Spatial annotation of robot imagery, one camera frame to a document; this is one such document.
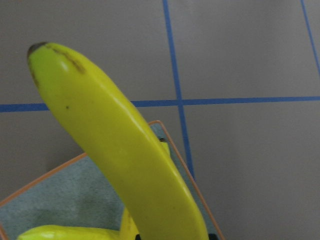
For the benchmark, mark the grey square plate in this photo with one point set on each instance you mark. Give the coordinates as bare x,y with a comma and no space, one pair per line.
77,194

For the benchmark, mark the small yellow banana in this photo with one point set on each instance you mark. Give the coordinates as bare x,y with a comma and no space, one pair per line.
57,232

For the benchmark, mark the large yellow banana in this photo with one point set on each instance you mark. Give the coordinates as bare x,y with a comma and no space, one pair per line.
128,229

